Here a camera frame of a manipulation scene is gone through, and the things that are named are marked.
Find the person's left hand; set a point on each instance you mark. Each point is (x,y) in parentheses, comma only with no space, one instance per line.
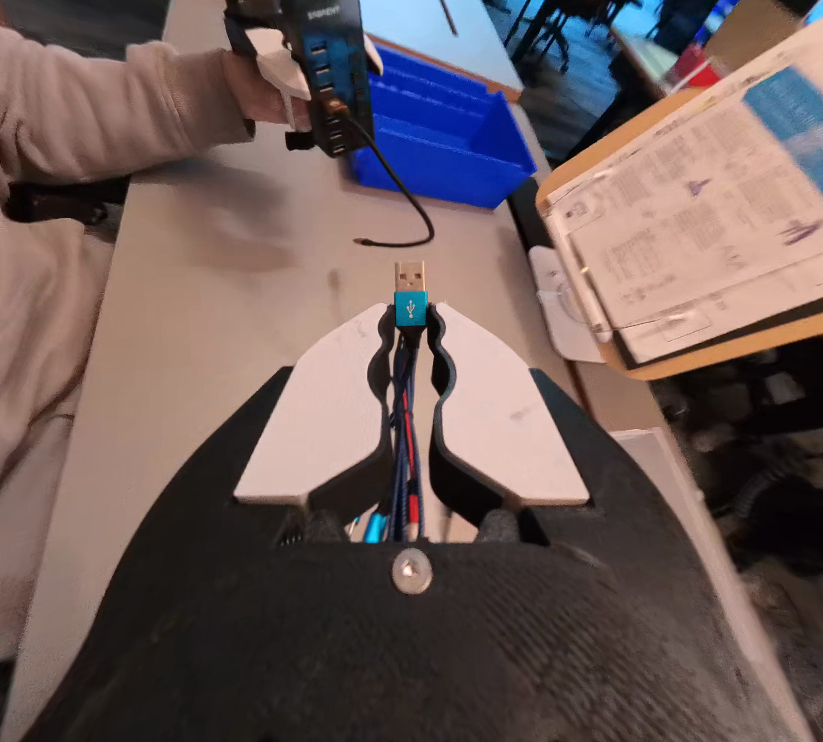
(257,98)

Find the grey desk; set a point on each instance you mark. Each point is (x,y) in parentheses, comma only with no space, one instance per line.
(225,304)

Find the wooden document board with papers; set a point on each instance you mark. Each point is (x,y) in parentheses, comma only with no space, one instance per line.
(675,227)

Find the person's grey clothing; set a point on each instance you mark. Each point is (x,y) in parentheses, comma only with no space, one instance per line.
(38,369)

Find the blue plastic bin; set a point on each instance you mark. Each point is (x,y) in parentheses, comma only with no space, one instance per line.
(450,176)

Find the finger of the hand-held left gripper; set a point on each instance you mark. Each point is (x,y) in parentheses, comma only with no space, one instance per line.
(276,57)
(373,60)

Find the glossy black USB hub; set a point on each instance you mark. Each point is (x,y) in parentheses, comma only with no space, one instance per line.
(334,47)

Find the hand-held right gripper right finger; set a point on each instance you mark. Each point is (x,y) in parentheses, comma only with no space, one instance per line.
(508,433)

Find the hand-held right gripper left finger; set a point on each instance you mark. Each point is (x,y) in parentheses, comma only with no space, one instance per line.
(315,427)

